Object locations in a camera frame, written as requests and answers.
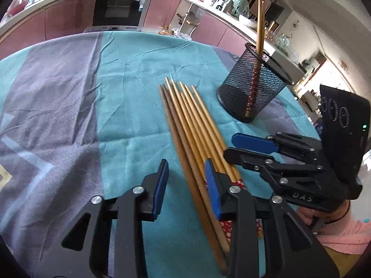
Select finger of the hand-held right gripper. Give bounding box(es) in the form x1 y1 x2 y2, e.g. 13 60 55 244
223 147 324 180
231 132 323 162

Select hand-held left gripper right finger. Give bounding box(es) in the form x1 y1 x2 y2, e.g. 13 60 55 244
204 159 339 278

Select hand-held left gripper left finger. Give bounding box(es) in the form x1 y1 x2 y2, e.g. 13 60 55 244
61 159 169 278

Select black mesh chopstick holder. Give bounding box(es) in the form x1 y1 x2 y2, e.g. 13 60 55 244
217 43 294 123

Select bundle of wooden chopsticks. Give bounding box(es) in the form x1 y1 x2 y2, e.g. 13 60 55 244
159 77 264 275

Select patterned-end wooden chopstick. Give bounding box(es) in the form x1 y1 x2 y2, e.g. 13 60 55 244
245 0 262 119
249 0 265 117

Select person's right forearm pink sleeve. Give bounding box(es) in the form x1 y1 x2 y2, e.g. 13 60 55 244
316 205 371 256

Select person's right hand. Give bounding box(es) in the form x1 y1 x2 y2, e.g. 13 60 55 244
298 203 350 227

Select clear glass jar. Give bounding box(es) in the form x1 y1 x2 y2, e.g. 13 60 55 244
274 33 290 50

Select teal and grey tablecloth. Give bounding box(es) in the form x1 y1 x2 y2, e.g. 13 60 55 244
0 30 322 278

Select white bowl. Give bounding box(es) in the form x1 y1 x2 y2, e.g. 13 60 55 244
239 14 257 26

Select green covered jar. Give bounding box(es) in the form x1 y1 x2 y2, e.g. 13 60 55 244
224 0 250 16

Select black built-in oven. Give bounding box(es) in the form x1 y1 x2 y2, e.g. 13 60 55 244
92 0 154 31

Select pink kitchen cabinets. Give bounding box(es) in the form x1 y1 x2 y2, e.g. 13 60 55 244
0 0 261 55

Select red bowl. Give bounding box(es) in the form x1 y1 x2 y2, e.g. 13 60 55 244
7 1 29 16

